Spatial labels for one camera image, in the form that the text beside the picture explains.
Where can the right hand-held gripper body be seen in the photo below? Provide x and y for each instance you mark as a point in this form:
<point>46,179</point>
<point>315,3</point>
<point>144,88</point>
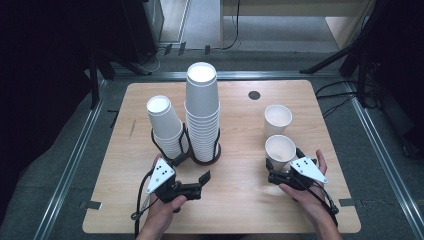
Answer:
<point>306,170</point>

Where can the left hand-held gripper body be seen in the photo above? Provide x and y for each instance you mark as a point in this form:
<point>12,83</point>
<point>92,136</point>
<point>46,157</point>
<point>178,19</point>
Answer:
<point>163,176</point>

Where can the white paper cup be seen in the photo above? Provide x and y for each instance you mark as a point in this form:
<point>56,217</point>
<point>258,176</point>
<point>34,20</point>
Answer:
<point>280,150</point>
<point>277,120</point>

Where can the short stack of white cups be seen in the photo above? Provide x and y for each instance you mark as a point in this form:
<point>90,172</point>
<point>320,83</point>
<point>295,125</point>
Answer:
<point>163,123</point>

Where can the tall stack of white cups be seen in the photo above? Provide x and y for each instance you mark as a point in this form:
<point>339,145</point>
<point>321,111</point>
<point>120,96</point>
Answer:
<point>201,110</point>

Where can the person's right hand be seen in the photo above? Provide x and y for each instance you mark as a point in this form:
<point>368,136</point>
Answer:
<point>310,200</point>

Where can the person's left hand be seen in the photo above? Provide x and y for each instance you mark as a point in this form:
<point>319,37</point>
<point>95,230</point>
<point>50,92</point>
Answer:
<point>161,213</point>

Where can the grey tape strip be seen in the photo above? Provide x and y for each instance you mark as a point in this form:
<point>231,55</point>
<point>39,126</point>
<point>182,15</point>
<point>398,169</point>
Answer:
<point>90,205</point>
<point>347,202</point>

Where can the black round table grommet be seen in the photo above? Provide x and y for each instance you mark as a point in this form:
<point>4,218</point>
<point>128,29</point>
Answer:
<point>254,95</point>

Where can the black tripod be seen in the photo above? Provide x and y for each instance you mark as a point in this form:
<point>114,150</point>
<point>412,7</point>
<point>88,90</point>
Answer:
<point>328,60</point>

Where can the black metal stand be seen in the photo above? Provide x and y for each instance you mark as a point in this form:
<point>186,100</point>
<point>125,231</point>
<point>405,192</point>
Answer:
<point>94,86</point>

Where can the black cabinet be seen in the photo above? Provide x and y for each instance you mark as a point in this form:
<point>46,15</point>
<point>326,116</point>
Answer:
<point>140,30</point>

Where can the light wooden desk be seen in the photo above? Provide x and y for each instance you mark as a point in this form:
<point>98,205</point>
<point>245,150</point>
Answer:
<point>283,8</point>

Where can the black curtain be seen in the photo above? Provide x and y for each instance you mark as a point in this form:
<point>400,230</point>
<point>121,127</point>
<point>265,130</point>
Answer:
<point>40,83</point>

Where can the aluminium floor rail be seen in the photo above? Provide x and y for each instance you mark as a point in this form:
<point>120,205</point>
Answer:
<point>383,156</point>
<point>71,163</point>
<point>266,75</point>

